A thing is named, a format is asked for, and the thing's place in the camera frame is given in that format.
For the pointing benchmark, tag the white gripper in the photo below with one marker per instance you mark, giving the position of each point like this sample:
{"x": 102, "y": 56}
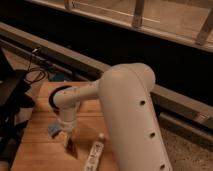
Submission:
{"x": 68, "y": 123}

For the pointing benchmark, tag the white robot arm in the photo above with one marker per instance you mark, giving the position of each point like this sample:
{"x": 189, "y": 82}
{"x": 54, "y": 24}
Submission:
{"x": 124, "y": 92}

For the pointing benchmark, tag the white tube with cap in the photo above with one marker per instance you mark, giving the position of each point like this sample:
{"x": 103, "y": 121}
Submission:
{"x": 95, "y": 154}

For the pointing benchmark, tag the dark blue bowl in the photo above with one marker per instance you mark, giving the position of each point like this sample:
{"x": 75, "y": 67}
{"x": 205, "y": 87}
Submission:
{"x": 53, "y": 93}

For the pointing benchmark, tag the black equipment at left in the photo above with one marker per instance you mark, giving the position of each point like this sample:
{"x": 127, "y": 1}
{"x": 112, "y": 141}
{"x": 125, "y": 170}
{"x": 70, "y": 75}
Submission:
{"x": 13, "y": 97}

